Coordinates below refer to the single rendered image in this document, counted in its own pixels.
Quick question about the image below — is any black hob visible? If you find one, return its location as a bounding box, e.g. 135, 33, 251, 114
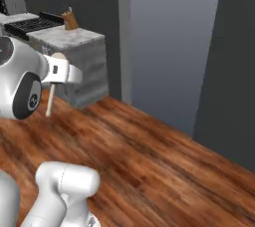
3, 11, 66, 42

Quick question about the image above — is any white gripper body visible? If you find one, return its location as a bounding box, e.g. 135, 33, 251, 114
66, 64, 84, 86

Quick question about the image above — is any grey marble counter cabinet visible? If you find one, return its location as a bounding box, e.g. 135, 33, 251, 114
26, 24, 111, 110

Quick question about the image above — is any dark grey tall cabinet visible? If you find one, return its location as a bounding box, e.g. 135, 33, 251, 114
192, 0, 255, 173

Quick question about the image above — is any brown knife block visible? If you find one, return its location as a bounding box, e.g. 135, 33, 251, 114
61, 6, 80, 32

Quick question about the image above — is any grey small appliance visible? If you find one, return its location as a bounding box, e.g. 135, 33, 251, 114
0, 0, 28, 16

